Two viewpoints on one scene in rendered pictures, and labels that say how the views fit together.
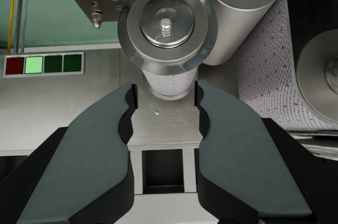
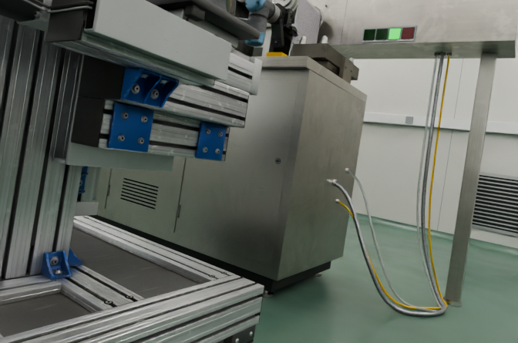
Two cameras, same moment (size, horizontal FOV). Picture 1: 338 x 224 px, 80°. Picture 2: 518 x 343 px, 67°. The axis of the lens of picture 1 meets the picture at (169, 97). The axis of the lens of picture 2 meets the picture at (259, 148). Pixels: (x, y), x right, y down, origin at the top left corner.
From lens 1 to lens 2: 178 cm
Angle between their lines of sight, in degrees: 36
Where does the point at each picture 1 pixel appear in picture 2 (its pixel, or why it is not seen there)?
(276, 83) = not seen: outside the picture
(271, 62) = not seen: outside the picture
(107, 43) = (504, 247)
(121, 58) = (340, 38)
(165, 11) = (284, 1)
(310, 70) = not seen: outside the picture
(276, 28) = not seen: hidden behind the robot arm
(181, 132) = not seen: outside the picture
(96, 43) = not seen: outside the picture
